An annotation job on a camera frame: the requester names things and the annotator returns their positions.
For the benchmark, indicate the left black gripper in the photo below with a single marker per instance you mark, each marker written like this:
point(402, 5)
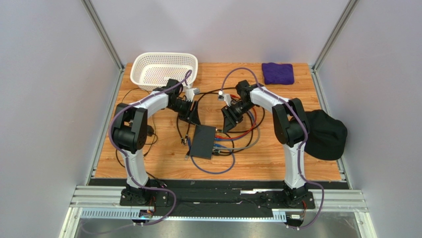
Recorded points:
point(194, 117)

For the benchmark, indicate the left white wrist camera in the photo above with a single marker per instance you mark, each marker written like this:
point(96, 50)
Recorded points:
point(190, 93)

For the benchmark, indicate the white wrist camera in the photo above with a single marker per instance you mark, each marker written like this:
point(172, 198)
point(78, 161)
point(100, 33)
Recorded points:
point(190, 93)
point(224, 97)

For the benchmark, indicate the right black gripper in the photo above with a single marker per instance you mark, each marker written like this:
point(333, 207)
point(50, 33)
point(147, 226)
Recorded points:
point(230, 116)

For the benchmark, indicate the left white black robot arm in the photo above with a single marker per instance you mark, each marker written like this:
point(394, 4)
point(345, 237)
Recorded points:
point(128, 133)

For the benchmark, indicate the black bucket hat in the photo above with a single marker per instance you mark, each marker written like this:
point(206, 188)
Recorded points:
point(327, 136)

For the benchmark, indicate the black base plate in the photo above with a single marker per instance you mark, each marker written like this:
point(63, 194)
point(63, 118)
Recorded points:
point(220, 198)

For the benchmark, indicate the black network switch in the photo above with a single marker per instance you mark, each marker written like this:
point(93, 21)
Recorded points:
point(203, 142)

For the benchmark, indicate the aluminium frame rail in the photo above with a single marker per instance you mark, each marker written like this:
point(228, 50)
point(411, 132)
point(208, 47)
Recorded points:
point(102, 201)

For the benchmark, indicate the black power adapter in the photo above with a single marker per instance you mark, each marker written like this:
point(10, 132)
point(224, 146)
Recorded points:
point(150, 130)

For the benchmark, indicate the white plastic basket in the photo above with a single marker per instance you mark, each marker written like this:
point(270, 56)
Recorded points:
point(153, 69)

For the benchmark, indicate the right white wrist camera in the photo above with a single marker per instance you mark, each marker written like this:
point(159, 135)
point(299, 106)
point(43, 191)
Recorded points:
point(224, 97)

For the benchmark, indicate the purple cloth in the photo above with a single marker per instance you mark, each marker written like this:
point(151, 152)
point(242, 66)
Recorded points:
point(280, 74)

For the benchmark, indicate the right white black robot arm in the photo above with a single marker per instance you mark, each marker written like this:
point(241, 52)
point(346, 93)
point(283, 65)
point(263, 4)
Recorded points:
point(291, 129)

